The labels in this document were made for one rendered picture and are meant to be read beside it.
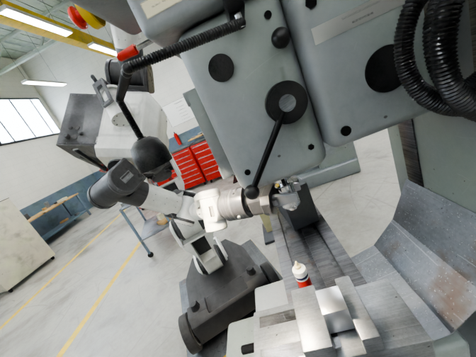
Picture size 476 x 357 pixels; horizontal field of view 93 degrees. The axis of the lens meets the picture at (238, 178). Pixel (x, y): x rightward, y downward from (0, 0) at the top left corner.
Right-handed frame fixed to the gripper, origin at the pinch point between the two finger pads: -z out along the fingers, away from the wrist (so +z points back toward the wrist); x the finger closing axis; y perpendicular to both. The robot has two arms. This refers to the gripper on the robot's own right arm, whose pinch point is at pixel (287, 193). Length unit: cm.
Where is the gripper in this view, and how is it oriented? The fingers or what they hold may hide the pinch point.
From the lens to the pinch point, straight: 58.6
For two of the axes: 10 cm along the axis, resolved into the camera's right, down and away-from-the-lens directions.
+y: 3.9, 8.7, 3.1
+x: 3.1, -4.4, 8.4
